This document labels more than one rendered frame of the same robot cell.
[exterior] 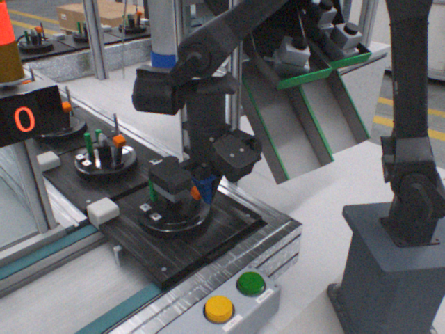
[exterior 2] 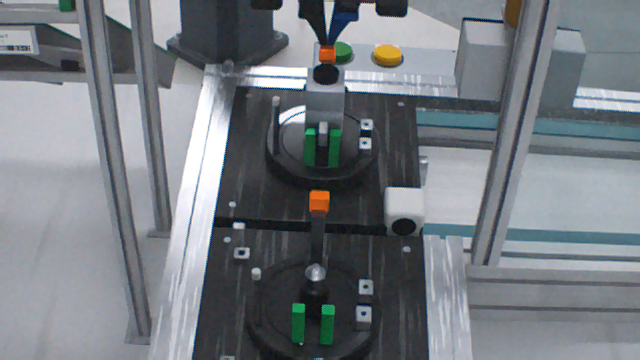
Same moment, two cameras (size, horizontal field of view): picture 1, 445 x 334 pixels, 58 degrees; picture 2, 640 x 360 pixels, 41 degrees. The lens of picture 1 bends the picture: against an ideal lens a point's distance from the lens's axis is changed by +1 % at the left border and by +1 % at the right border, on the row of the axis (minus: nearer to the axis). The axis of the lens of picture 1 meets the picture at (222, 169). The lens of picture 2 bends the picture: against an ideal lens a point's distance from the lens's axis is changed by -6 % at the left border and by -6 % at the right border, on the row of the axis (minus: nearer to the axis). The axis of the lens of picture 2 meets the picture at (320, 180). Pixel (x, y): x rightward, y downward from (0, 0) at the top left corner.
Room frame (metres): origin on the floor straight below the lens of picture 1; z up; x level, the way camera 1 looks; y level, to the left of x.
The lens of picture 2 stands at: (1.20, 0.67, 1.72)
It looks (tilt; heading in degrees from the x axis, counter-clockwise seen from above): 44 degrees down; 224
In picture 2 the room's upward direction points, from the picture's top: 3 degrees clockwise
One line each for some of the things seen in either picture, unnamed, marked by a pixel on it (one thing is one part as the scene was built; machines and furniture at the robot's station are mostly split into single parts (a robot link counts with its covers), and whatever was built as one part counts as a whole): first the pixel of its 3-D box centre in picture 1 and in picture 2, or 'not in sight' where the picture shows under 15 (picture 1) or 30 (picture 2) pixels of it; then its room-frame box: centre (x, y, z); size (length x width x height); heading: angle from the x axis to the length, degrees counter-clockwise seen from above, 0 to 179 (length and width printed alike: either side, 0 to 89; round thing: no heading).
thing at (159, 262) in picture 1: (175, 218); (321, 156); (0.61, 0.09, 0.96); 0.24 x 0.24 x 0.02; 44
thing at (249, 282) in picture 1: (251, 284); (338, 54); (0.44, -0.04, 0.96); 0.04 x 0.04 x 0.02
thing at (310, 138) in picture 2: not in sight; (310, 147); (0.65, 0.11, 1.01); 0.01 x 0.01 x 0.05; 44
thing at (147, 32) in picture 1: (131, 21); not in sight; (2.10, 0.46, 1.01); 0.24 x 0.24 x 0.13; 44
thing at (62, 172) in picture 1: (103, 149); (314, 291); (0.79, 0.27, 1.01); 0.24 x 0.24 x 0.13; 44
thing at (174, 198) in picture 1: (168, 173); (324, 99); (0.61, 0.10, 1.06); 0.08 x 0.04 x 0.07; 44
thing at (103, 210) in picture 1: (103, 213); (403, 212); (0.61, 0.23, 0.97); 0.05 x 0.05 x 0.04; 44
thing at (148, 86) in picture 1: (176, 77); not in sight; (0.54, 0.07, 1.27); 0.12 x 0.08 x 0.11; 75
